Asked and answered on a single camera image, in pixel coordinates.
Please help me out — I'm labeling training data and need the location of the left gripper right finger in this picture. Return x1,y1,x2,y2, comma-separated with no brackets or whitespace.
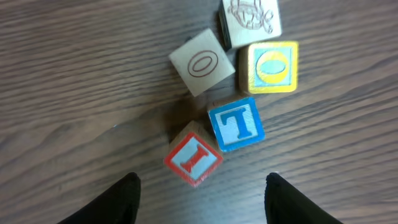
264,172,342,224

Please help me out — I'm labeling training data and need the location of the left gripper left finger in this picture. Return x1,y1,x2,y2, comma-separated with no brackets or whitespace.
60,172,141,224

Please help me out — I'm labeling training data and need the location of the red I wooden block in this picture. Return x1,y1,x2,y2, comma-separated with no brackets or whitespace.
164,121,223,187

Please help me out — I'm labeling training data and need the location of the blue T wooden block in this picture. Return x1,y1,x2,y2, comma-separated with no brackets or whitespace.
208,96,266,152

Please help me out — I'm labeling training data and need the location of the yellow O wooden block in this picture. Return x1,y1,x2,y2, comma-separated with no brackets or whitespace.
238,41,299,95

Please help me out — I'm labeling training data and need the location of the plain engraved wooden block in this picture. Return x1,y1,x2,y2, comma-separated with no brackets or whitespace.
169,29,235,96

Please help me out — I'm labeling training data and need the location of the wooden block engraved picture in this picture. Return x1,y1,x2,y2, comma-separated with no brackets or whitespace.
219,0,282,50

